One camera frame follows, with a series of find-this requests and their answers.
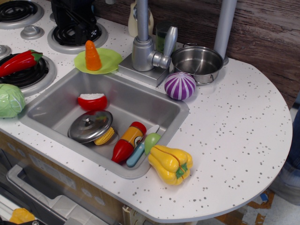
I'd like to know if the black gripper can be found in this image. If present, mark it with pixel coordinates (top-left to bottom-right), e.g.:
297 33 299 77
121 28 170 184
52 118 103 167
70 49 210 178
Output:
51 0 98 44

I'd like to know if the orange toy carrot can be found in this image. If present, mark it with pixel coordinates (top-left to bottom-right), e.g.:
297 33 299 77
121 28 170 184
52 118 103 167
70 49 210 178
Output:
85 40 102 71

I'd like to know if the light green plate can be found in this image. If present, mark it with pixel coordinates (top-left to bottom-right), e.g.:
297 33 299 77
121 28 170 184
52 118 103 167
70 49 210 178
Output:
74 48 122 75

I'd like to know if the back right stove burner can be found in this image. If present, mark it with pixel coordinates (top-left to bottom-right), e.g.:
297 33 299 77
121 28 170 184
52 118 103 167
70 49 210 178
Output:
47 23 108 54

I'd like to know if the stove burner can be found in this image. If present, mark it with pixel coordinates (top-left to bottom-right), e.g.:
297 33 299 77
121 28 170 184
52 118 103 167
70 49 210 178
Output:
0 56 57 97
0 0 44 30
47 23 108 54

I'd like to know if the silver stove knob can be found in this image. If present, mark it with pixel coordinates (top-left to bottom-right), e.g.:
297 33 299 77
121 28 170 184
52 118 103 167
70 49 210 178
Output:
0 45 12 60
20 25 45 40

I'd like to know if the cream toy bottle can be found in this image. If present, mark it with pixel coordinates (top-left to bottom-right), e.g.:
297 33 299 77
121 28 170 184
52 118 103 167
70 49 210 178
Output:
128 0 154 38

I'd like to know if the red toy chili pepper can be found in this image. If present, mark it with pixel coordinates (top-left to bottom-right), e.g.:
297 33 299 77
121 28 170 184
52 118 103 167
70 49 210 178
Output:
0 50 43 77

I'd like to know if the back left stove burner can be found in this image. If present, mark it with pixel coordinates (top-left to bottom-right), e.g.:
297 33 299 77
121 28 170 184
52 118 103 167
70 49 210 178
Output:
0 0 44 30

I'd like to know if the front stove burner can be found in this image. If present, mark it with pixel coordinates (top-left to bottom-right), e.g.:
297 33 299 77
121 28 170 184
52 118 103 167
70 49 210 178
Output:
0 56 57 97

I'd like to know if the silver stove knob left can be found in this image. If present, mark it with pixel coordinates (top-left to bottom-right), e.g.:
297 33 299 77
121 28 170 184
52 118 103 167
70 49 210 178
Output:
0 45 12 60

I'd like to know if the red bowl with rice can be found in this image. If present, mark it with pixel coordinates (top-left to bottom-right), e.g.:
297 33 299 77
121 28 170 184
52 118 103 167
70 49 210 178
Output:
77 93 108 111

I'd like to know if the silver toy faucet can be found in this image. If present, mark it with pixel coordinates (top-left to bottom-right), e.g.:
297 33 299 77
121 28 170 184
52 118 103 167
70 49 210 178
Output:
118 0 178 87

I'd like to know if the green spice jar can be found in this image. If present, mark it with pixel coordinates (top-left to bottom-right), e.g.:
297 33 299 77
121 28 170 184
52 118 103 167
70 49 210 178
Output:
156 21 175 53

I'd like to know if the green toy cabbage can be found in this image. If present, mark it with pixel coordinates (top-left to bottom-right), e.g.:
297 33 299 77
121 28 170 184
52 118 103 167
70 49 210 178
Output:
0 84 25 118

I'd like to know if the silver sink basin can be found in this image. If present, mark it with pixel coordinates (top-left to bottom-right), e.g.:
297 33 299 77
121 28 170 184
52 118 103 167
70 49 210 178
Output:
19 69 189 179

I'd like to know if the steel pot lid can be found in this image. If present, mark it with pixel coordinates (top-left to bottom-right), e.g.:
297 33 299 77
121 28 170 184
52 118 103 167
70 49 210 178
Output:
67 110 113 143

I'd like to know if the yellow toy corn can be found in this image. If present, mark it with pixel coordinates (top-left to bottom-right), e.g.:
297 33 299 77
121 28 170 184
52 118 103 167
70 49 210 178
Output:
93 127 115 145

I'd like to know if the purple striped toy onion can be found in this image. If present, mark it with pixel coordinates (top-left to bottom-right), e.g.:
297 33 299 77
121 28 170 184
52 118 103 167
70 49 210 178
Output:
164 72 196 100

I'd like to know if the red yellow ketchup bottle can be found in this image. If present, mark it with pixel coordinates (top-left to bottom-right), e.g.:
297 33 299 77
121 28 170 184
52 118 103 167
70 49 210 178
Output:
111 121 147 163

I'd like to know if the stainless steel pot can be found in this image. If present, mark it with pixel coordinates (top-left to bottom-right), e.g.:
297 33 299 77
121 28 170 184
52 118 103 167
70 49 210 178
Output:
171 43 224 85

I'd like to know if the green toy fruit half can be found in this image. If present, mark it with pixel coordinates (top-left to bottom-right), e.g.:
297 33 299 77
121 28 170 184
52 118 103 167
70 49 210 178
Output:
144 133 161 155

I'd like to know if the grey support pole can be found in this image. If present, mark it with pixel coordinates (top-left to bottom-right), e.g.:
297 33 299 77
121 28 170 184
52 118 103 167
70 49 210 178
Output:
214 0 237 65

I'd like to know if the yellow toy bell pepper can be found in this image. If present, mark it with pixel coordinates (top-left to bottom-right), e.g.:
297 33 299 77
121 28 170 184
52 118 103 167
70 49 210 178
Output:
148 145 193 186

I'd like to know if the yellow object bottom left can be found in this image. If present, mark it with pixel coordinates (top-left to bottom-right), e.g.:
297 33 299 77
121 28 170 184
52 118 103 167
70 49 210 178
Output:
9 208 35 225

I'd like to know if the blue handled toy knife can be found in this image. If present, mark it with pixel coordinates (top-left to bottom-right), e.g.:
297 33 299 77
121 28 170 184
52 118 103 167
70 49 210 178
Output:
126 125 160 167

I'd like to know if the oven door handle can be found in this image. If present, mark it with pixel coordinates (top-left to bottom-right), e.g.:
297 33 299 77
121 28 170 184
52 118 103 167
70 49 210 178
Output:
6 165 105 225

